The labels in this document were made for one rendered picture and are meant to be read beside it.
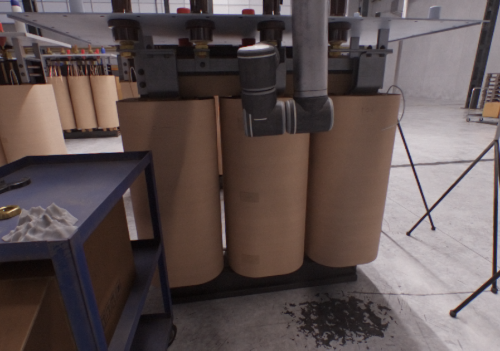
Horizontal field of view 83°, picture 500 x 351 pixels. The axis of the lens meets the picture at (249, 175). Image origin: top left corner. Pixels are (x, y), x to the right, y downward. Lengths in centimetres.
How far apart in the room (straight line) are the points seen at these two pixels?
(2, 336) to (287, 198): 105
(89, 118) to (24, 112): 387
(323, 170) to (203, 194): 58
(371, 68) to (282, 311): 125
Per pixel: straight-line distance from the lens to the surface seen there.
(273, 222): 137
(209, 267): 147
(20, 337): 62
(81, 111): 704
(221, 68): 126
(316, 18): 89
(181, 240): 136
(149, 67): 122
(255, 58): 83
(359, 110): 136
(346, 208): 147
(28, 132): 327
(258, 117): 87
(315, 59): 88
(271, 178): 128
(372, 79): 142
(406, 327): 173
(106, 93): 687
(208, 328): 159
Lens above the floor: 115
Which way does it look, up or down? 19 degrees down
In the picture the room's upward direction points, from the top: 1 degrees counter-clockwise
